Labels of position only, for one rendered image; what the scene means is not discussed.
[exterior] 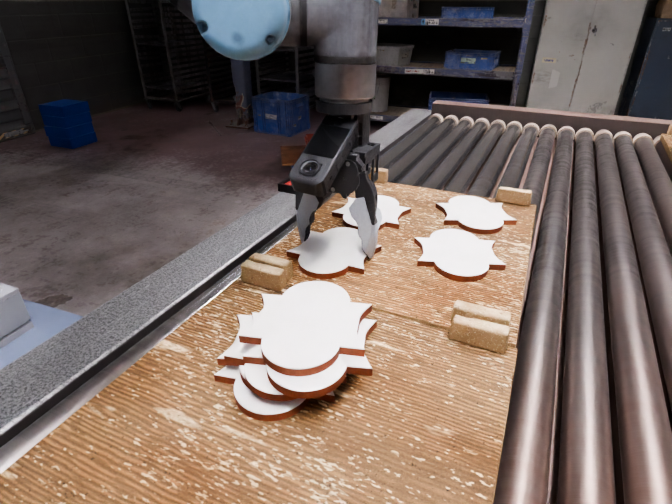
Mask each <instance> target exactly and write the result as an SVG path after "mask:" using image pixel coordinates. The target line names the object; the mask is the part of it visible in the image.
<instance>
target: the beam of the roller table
mask: <svg viewBox="0 0 672 504"><path fill-rule="evenodd" d="M430 116H431V110H426V109H415V108H412V109H411V110H409V111H408V112H406V113H405V114H403V115H401V116H400V117H398V118H397V119H395V120H393V121H392V122H390V123H389V124H387V125H386V126H384V127H382V128H381V129H379V130H378V131H376V132H375V133H373V134H371V135H370V136H369V141H370V142H373V143H380V156H381V155H382V154H384V153H385V152H386V151H388V150H389V149H390V148H392V147H393V146H394V145H395V144H397V143H398V142H399V141H401V140H402V139H403V138H405V137H406V136H407V135H408V134H410V133H411V132H412V131H414V130H415V129H416V128H418V127H419V126H420V125H421V124H423V123H424V122H425V121H427V120H428V118H429V117H430ZM295 197H296V195H295V194H290V193H285V192H280V193H278V194H277V195H275V196H273V197H272V198H270V199H269V200H267V201H266V202H264V203H262V204H261V205H259V206H258V207H256V208H254V209H253V210H251V211H250V212H248V213H247V214H245V215H243V216H242V217H240V218H239V219H237V220H236V221H234V222H232V223H231V224H229V225H228V226H226V227H224V228H223V229H221V230H220V231H218V232H217V233H215V234H213V235H212V236H210V237H209V238H207V239H206V240H204V241H202V242H201V243H199V244H198V245H196V246H194V247H193V248H191V249H190V250H188V251H187V252H185V253H183V254H182V255H180V256H179V257H177V258H176V259H174V260H172V261H171V262H169V263H168V264H166V265H164V266H163V267H161V268H160V269H158V270H157V271H155V272H153V273H152V274H150V275H149V276H147V277H146V278H144V279H142V280H141V281H139V282H138V283H136V284H134V285H133V286H131V287H130V288H128V289H127V290H125V291H123V292H122V293H120V294H119V295H117V296H116V297H114V298H112V299H111V300H109V301H108V302H106V303H104V304H103V305H101V306H100V307H98V308H97V309H95V310H93V311H92V312H90V313H89V314H87V315H86V316H84V317H82V318H81V319H79V320H78V321H76V322H74V323H73V324H71V325H70V326H68V327H67V328H65V329H63V330H62V331H60V332H59V333H57V334H56V335H54V336H52V337H51V338H49V339H48V340H46V341H44V342H43V343H41V344H40V345H38V346H37V347H35V348H33V349H32V350H30V351H29V352H27V353H26V354H24V355H22V356H21V357H19V358H18V359H16V360H14V361H13V362H11V363H10V364H8V365H7V366H5V367H3V368H2V369H0V448H1V447H2V446H3V445H5V444H6V443H7V442H9V441H10V440H11V439H12V438H14V437H15V436H16V435H18V434H19V433H20V432H22V431H23V430H24V429H25V428H27V427H28V426H29V425H31V424H32V423H33V422H35V421H36V420H37V419H38V418H40V417H41V416H42V415H44V414H45V413H46V412H48V411H49V410H50V409H52V408H53V407H54V406H55V405H57V404H58V403H59V402H61V401H62V400H63V399H65V398H66V397H67V396H68V395H70V394H71V393H72V392H74V391H75V390H76V389H78V388H79V387H80V386H81V385H83V384H84V383H85V382H87V381H88V380H89V379H91V378H92V377H93V376H94V375H96V374H97V373H98V372H100V371H101V370H102V369H104V368H105V367H106V366H108V365H109V364H110V363H111V362H113V361H114V360H115V359H117V358H118V357H119V356H121V355H122V354H123V353H124V352H126V351H127V350H128V349H130V348H131V347H132V346H134V345H135V344H136V343H137V342H139V341H140V340H141V339H143V338H144V337H145V336H147V335H148V334H149V333H151V332H152V331H153V330H154V329H156V328H157V327H158V326H160V325H161V324H162V323H164V322H165V321H166V320H167V319H169V318H170V317H171V316H173V315H174V314H175V313H177V312H178V311H179V310H180V309H182V308H183V307H184V306H186V305H187V304H188V303H190V302H191V301H192V300H194V299H195V298H196V297H197V296H199V295H200V294H201V293H203V292H204V291H205V290H207V289H208V288H209V287H210V286H212V285H213V284H214V283H216V282H217V281H218V280H220V279H221V278H222V277H223V276H225V275H226V274H227V273H229V272H230V271H231V270H233V269H234V268H235V267H236V266H238V265H239V264H240V263H242V262H243V261H244V260H246V259H247V258H248V257H250V256H251V255H252V254H253V253H255V252H256V251H257V250H259V249H260V248H261V247H263V246H264V245H265V244H266V243H268V242H269V241H270V240H272V239H273V238H274V237H276V236H277V235H278V234H279V233H281V232H282V231H283V230H285V229H286V228H287V227H289V226H290V225H291V224H293V223H294V222H295V221H296V220H297V217H296V209H295V201H296V199H295Z"/></svg>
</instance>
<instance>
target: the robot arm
mask: <svg viewBox="0 0 672 504"><path fill-rule="evenodd" d="M167 1H169V2H170V3H171V4H172V5H174V6H175V7H176V8H177V9H178V10H179V11H180V12H182V13H183V14H184V15H185V16H186V17H188V18H189V19H190V20H191V21H192V22H194V23H195V24H196V25H197V28H198V30H199V32H200V34H201V36H202V37H203V38H204V40H205V41H206V42H207V43H208V44H209V45H210V46H211V47H212V48H213V49H214V50H215V51H217V52H218V53H220V54H222V55H223V56H226V57H228V58H231V59H235V60H243V61H250V60H257V59H260V58H263V57H265V56H267V55H269V54H271V53H272V52H273V51H275V50H276V49H277V48H278V47H279V46H288V47H307V46H313V47H314V61H315V69H313V71H312V75H313V76H314V77H315V95H316V96H317V97H318V98H316V111H318V112H321V113H326V114H329V116H328V115H326V116H325V117H324V119H323V120H322V122H321V124H320V125H319V127H318V128H317V130H316V131H315V133H314V135H313V136H312V138H311V139H310V141H309V142H308V144H307V146H306V147H305V149H304V150H303V152H302V153H301V155H300V157H299V158H298V160H297V161H296V163H295V164H294V166H293V168H292V169H291V171H290V172H289V178H290V181H291V184H292V187H293V190H294V191H296V192H295V193H296V197H295V199H296V201H295V209H296V217H297V226H298V231H299V235H300V239H301V242H302V243H303V242H304V241H306V240H307V239H308V237H309V235H310V228H311V224H312V223H313V222H314V220H315V212H316V211H317V209H319V208H320V207H321V205H322V203H323V201H324V199H323V197H324V196H325V195H326V194H327V193H328V192H333V193H339V194H341V196H342V198H344V199H346V198H347V197H348V196H349V195H350V194H351V193H353V192H354V191H355V197H356V199H355V200H354V202H353V203H352V204H351V206H350V207H349V211H350V214H351V217H352V218H353V219H354V220H355V221H356V223H357V225H358V235H359V237H360V238H361V240H362V250H363V252H364V253H365V254H366V255H367V257H368V258H369V259H371V258H372V257H373V255H374V252H375V250H376V246H377V237H378V229H379V226H380V224H381V222H382V214H381V211H380V209H379V208H378V207H377V204H378V194H377V189H376V186H375V184H374V182H375V181H377V180H378V172H379V157H380V143H373V142H370V141H369V131H370V112H372V99H371V98H373V97H374V96H375V83H376V66H377V63H376V53H377V36H378V19H379V5H381V0H167ZM376 156H377V160H376V172H375V173H374V165H375V157H376ZM370 161H372V169H371V167H370V166H369V162H370ZM370 173H371V180H370V179H369V176H368V175H369V174H370Z"/></svg>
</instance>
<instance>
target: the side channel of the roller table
mask: <svg viewBox="0 0 672 504"><path fill-rule="evenodd" d="M436 113H440V114H442V115H443V116H444V118H446V117H447V116H449V115H456V116H457V117H458V118H459V120H460V119H461V118H463V117H466V116H471V117H472V118H473V119H474V123H475V121H476V120H477V119H479V118H483V117H484V118H487V119H488V120H489V122H490V124H491V123H492V122H493V121H494V120H497V119H502V120H504V121H505V124H506V126H507V125H508V124H509V123H510V122H512V121H519V122H520V123H521V124H522V130H523V128H524V126H525V125H526V124H528V123H530V122H534V123H536V124H537V125H538V126H539V132H540V129H541V128H542V127H543V126H545V125H546V124H553V125H554V126H555V127H556V129H557V132H558V131H559V129H561V128H562V127H563V126H571V127H572V128H573V129H574V131H575V134H576V133H577V131H578V130H579V129H581V128H584V127H587V128H589V129H591V130H592V132H593V134H594V135H595V134H596V132H597V131H599V130H601V129H606V130H608V131H610V132H611V133H612V135H613V138H614V136H615V134H616V133H618V132H620V131H626V132H628V133H630V134H631V136H632V138H634V137H635V136H636V135H637V134H639V133H646V134H648V135H650V136H651V137H652V139H653V140H654V139H655V138H656V137H657V136H659V135H661V134H662V133H663V134H667V131H668V128H669V126H670V125H671V124H672V120H663V119H651V118H640V117H628V116H616V115H605V114H593V113H581V112H570V111H558V110H546V109H535V108H523V107H511V106H500V105H488V104H476V103H465V102H453V101H441V100H436V101H435V102H433V103H432V110H431V115H433V114H436Z"/></svg>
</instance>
